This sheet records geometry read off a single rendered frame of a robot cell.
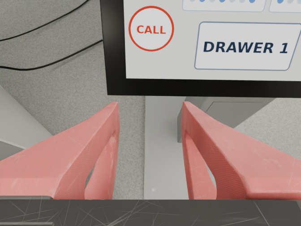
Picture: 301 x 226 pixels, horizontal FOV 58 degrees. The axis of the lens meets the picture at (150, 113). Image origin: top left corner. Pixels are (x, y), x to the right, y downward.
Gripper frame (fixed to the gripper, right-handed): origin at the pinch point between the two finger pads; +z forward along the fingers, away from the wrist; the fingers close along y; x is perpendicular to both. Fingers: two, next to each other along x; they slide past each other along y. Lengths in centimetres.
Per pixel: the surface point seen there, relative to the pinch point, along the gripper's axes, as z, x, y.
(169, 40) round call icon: 14.4, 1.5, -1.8
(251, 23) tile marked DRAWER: 14.5, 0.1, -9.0
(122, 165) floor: 75, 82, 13
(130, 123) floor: 90, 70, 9
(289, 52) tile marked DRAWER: 14.4, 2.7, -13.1
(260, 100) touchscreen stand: 43, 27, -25
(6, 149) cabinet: 25.4, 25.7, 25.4
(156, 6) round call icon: 14.5, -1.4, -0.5
